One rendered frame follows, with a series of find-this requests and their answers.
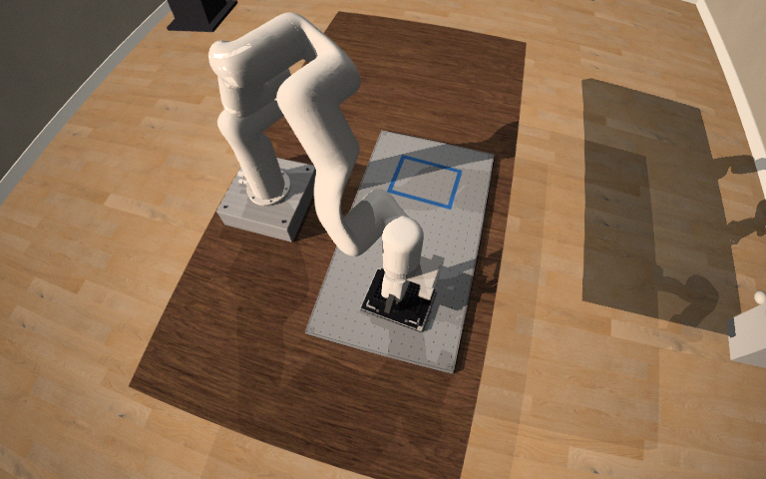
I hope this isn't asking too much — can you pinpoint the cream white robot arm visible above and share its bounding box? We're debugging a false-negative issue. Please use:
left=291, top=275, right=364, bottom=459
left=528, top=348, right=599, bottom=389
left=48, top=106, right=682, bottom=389
left=208, top=12, right=445, bottom=300

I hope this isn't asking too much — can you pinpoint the blue tape outline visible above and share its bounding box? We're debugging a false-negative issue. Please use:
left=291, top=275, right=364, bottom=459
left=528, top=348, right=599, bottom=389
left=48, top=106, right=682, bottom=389
left=387, top=155, right=462, bottom=210

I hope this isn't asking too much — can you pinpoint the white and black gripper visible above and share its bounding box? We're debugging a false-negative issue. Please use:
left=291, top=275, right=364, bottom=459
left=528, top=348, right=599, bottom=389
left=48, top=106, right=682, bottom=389
left=382, top=271, right=410, bottom=313

